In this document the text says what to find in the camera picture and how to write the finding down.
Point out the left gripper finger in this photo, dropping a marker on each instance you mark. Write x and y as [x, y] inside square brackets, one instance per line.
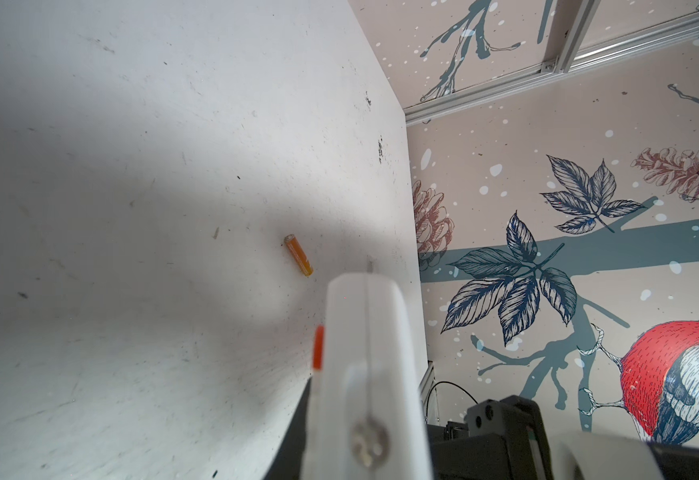
[286, 464]

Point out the white remote control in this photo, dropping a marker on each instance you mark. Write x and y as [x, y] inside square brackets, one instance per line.
[364, 416]

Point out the orange battery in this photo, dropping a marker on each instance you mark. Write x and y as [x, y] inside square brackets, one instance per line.
[298, 254]

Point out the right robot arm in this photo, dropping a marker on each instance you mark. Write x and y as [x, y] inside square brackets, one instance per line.
[506, 439]

